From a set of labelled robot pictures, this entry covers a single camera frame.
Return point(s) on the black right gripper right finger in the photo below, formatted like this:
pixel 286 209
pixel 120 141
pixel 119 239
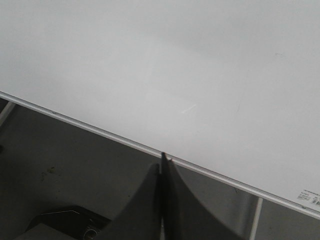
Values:
pixel 184 217

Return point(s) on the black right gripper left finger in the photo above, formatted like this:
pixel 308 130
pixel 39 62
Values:
pixel 141 218

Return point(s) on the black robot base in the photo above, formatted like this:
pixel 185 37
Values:
pixel 74 221

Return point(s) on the white whiteboard stand leg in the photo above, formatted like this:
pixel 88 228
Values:
pixel 256 218

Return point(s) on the white whiteboard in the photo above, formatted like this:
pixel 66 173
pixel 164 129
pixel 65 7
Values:
pixel 227 88

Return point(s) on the white label sticker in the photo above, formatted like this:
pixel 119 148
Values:
pixel 310 198

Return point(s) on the white stand leg left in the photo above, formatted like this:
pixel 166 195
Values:
pixel 6 111

